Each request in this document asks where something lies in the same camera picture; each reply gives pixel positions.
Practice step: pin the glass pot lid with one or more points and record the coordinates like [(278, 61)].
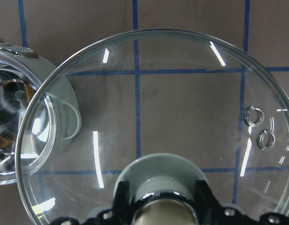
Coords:
[(162, 109)]

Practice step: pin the pale green cooking pot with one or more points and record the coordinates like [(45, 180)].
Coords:
[(55, 122)]

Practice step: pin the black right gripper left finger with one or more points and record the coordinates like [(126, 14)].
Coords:
[(123, 210)]

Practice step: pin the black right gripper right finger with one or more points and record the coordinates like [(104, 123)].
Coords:
[(208, 209)]

